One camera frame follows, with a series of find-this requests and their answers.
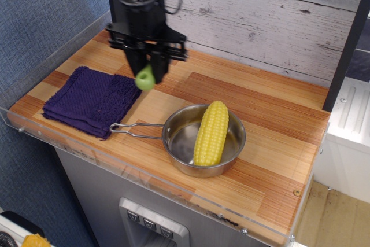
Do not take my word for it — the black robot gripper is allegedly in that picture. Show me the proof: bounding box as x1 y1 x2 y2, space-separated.
107 0 187 84

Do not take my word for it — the grey spatula with green handle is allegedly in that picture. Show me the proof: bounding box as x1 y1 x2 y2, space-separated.
135 64 156 91

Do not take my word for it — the stainless steel pot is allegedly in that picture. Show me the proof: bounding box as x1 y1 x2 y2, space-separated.
109 104 247 178

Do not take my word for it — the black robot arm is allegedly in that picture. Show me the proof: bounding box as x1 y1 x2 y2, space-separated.
106 0 187 84

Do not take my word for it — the purple folded cloth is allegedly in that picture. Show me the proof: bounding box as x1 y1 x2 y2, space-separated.
43 66 142 139

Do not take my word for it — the yellow toy corn cob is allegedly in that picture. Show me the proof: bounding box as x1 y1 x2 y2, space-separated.
193 101 229 167

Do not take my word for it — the clear acrylic edge guard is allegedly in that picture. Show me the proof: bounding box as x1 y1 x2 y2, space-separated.
1 12 329 246

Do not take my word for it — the silver dispenser button panel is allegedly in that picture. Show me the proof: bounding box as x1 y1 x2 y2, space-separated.
119 197 190 246

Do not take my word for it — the grey toy fridge cabinet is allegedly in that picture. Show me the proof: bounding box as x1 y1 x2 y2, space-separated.
56 149 265 246

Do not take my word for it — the yellow object bottom corner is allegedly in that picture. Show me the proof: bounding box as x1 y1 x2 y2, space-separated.
21 234 51 247

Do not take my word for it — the white ribbed side surface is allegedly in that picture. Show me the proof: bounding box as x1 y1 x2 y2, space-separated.
328 78 370 145

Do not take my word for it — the dark right upright post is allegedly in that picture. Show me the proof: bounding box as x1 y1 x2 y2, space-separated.
322 0 369 112

